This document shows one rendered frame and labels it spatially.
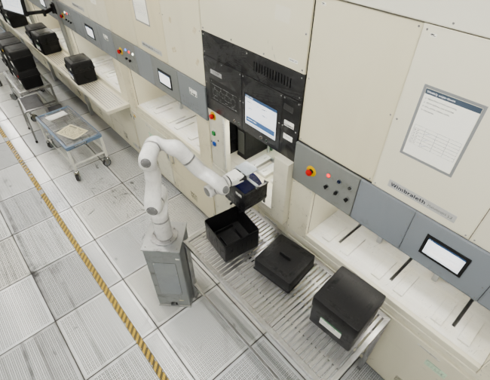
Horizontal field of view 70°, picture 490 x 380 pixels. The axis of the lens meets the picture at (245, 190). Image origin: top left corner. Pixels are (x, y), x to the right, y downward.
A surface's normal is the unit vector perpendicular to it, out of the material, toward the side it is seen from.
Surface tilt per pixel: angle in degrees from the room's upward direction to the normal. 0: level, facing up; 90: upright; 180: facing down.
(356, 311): 0
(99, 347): 0
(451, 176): 90
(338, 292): 0
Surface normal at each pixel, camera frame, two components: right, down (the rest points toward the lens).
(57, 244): 0.00, -0.73
